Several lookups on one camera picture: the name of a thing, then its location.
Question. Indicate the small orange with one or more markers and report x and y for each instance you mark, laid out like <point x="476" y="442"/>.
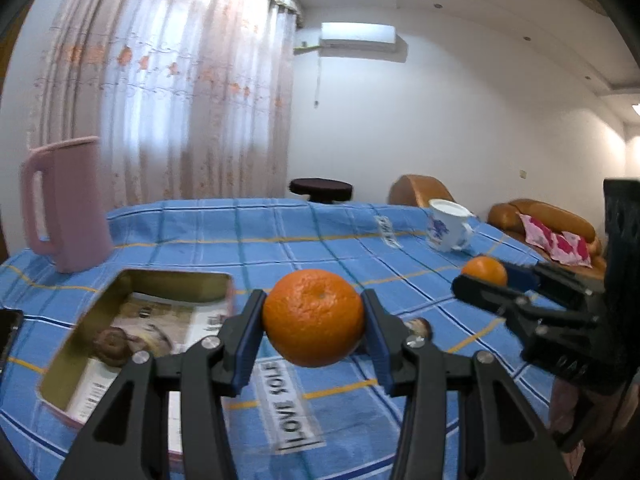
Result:
<point x="484" y="271"/>

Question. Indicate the pink plastic pitcher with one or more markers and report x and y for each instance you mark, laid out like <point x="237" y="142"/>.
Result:
<point x="75" y="210"/>

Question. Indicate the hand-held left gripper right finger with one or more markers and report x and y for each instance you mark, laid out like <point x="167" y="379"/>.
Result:
<point x="381" y="347"/>

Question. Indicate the brown leather sofa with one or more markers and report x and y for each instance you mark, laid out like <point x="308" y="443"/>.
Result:
<point x="545" y="220"/>

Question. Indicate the blue checked tablecloth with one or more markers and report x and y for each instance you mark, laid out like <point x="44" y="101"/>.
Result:
<point x="280" y="240"/>

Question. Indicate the brown leather armchair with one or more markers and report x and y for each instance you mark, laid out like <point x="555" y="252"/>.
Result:
<point x="417" y="190"/>

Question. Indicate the white wall air conditioner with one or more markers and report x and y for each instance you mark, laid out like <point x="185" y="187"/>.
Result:
<point x="357" y="37"/>

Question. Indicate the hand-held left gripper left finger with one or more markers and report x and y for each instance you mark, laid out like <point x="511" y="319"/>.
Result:
<point x="246" y="345"/>

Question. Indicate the large orange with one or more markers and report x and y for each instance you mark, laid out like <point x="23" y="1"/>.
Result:
<point x="314" y="317"/>

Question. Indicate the sheer floral curtain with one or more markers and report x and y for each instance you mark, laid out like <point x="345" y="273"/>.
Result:
<point x="175" y="85"/>

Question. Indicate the open metal tin box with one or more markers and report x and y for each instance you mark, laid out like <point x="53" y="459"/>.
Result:
<point x="150" y="320"/>

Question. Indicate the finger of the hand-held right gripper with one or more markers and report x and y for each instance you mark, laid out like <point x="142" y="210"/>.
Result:
<point x="487" y="296"/>
<point x="520" y="276"/>

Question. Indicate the pink floral cloth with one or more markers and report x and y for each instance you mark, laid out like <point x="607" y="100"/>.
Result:
<point x="560" y="245"/>

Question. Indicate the black flat device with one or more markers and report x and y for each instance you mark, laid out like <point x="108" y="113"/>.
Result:
<point x="9" y="340"/>

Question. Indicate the white cup with blue print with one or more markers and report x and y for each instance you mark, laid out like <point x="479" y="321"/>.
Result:
<point x="445" y="227"/>

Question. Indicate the dark round stool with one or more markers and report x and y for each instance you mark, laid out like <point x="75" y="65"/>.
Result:
<point x="321" y="189"/>

